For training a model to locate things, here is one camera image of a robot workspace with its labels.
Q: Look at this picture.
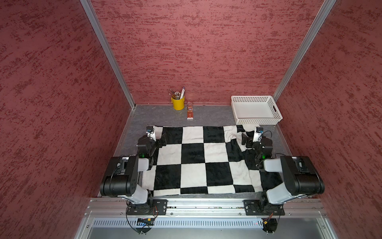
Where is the black white checkered pillowcase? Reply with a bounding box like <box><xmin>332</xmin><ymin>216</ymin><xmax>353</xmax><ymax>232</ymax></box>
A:
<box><xmin>141</xmin><ymin>125</ymin><xmax>282</xmax><ymax>197</ymax></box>

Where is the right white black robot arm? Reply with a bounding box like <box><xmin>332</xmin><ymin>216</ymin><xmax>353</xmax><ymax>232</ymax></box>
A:
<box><xmin>241</xmin><ymin>133</ymin><xmax>325</xmax><ymax>218</ymax></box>

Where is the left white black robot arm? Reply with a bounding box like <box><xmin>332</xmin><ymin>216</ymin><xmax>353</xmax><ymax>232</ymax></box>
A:
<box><xmin>99</xmin><ymin>135</ymin><xmax>167</xmax><ymax>216</ymax></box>

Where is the white perforated plastic basket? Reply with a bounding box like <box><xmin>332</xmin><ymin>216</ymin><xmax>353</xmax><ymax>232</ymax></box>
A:
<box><xmin>231</xmin><ymin>96</ymin><xmax>283</xmax><ymax>125</ymax></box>

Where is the yellow pencil cup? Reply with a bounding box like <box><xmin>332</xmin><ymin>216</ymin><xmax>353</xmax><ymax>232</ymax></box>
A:
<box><xmin>171</xmin><ymin>97</ymin><xmax>185</xmax><ymax>111</ymax></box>

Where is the bundle of pencils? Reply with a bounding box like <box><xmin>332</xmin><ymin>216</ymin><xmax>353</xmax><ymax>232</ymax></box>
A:
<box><xmin>168</xmin><ymin>87</ymin><xmax>186</xmax><ymax>100</ymax></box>

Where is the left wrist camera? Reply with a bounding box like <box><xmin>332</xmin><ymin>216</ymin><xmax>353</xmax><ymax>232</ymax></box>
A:
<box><xmin>146</xmin><ymin>126</ymin><xmax>154</xmax><ymax>134</ymax></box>

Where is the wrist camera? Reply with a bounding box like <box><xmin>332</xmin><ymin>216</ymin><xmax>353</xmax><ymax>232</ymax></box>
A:
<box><xmin>256</xmin><ymin>127</ymin><xmax>264</xmax><ymax>134</ymax></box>
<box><xmin>146</xmin><ymin>126</ymin><xmax>154</xmax><ymax>134</ymax></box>

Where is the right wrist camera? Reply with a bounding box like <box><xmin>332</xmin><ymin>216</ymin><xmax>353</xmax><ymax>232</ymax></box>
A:
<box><xmin>256</xmin><ymin>127</ymin><xmax>264</xmax><ymax>134</ymax></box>

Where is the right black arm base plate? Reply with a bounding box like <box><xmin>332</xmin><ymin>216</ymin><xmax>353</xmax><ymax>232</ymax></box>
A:
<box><xmin>243</xmin><ymin>200</ymin><xmax>285</xmax><ymax>216</ymax></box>

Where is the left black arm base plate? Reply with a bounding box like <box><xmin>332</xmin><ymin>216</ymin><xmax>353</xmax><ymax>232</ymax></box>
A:
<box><xmin>126</xmin><ymin>199</ymin><xmax>168</xmax><ymax>217</ymax></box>

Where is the aluminium front rail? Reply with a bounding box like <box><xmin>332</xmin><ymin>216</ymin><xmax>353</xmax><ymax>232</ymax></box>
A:
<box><xmin>84</xmin><ymin>198</ymin><xmax>328</xmax><ymax>218</ymax></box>

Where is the left aluminium corner post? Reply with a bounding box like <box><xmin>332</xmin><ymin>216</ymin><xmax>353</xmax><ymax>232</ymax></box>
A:
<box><xmin>80</xmin><ymin>0</ymin><xmax>136</xmax><ymax>110</ymax></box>

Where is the aluminium corner post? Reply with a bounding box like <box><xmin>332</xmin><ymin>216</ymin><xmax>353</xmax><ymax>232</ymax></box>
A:
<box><xmin>80</xmin><ymin>0</ymin><xmax>136</xmax><ymax>110</ymax></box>
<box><xmin>273</xmin><ymin>0</ymin><xmax>336</xmax><ymax>102</ymax></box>

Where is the right aluminium corner post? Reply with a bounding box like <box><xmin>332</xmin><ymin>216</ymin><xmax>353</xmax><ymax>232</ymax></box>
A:
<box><xmin>273</xmin><ymin>0</ymin><xmax>336</xmax><ymax>102</ymax></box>

